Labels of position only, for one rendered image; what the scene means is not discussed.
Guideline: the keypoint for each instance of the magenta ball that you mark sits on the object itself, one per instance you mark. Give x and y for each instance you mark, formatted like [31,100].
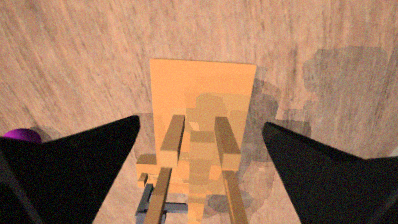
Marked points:
[24,134]

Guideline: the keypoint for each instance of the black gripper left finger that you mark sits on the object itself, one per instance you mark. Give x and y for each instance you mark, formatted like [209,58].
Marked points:
[66,180]

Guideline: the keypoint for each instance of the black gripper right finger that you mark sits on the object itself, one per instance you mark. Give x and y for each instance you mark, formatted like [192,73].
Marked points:
[327,185]

